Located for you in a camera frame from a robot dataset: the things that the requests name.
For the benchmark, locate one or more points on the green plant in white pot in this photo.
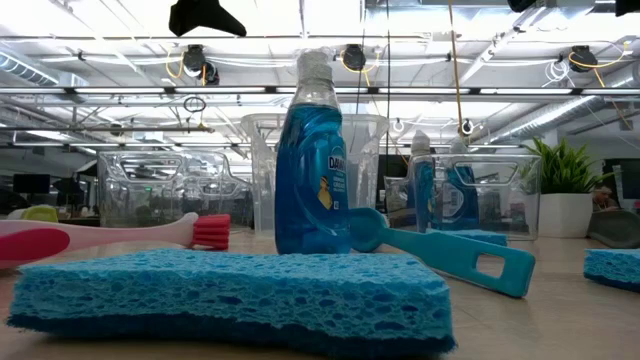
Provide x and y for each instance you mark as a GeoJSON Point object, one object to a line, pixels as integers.
{"type": "Point", "coordinates": [565, 210]}

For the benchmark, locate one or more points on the blue sponge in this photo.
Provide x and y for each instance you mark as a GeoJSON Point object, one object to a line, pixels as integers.
{"type": "Point", "coordinates": [475, 237]}
{"type": "Point", "coordinates": [225, 300]}
{"type": "Point", "coordinates": [615, 267]}

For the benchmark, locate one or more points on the yellow-green dish brush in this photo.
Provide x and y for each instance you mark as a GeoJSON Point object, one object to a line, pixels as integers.
{"type": "Point", "coordinates": [40, 214]}

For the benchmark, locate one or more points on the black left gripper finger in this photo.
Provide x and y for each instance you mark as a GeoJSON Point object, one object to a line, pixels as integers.
{"type": "Point", "coordinates": [205, 20]}

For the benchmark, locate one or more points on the blue dish soap bottle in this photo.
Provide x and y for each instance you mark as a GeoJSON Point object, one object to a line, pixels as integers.
{"type": "Point", "coordinates": [461, 200]}
{"type": "Point", "coordinates": [422, 195]}
{"type": "Point", "coordinates": [310, 180]}

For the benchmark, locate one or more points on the tall clear plastic bin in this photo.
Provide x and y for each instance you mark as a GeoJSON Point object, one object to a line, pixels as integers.
{"type": "Point", "coordinates": [367, 165]}

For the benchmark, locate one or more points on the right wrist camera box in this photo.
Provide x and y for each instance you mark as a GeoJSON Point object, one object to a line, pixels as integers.
{"type": "Point", "coordinates": [522, 5]}

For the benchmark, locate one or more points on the person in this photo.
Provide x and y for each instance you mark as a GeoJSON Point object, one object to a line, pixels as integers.
{"type": "Point", "coordinates": [604, 195]}

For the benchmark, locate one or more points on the blue dish brush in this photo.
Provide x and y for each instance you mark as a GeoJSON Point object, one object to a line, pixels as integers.
{"type": "Point", "coordinates": [440, 252]}

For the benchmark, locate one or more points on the dark monitor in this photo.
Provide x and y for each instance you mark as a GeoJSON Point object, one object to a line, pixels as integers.
{"type": "Point", "coordinates": [627, 177]}
{"type": "Point", "coordinates": [31, 184]}

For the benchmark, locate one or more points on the red and pink dish brush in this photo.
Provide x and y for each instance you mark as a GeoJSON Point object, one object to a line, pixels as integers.
{"type": "Point", "coordinates": [125, 235]}

